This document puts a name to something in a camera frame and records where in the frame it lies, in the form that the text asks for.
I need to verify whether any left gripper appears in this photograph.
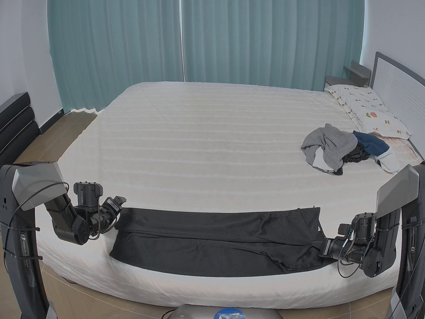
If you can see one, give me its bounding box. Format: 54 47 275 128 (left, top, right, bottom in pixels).
97 196 128 226

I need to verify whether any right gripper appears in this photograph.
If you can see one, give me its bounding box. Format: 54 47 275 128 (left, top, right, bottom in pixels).
319 237 346 262

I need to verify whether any black T-shirt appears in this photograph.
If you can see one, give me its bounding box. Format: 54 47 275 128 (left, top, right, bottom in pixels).
110 206 336 276

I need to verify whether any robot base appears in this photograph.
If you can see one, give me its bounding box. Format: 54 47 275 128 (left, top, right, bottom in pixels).
168 306 278 319

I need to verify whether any bed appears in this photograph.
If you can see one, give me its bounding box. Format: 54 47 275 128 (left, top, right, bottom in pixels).
33 51 425 310

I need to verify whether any pile of clothes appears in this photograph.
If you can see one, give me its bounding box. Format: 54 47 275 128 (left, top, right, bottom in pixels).
300 123 399 176

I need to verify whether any black chest of drawers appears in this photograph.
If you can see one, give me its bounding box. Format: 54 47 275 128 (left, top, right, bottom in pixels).
0 92 40 165

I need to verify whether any white printed pillow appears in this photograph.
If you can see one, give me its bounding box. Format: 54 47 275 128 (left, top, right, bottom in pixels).
327 84 412 140

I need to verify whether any blue-green curtain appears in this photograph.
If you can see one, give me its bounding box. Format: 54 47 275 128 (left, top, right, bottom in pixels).
48 0 185 114
181 0 366 90

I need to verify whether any grey bedside table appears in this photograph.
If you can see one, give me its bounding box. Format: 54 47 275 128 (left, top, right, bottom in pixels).
325 61 372 87

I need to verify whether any black cable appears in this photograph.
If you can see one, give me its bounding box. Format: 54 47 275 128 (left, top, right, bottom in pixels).
87 216 117 240
337 256 364 278
3 182 70 262

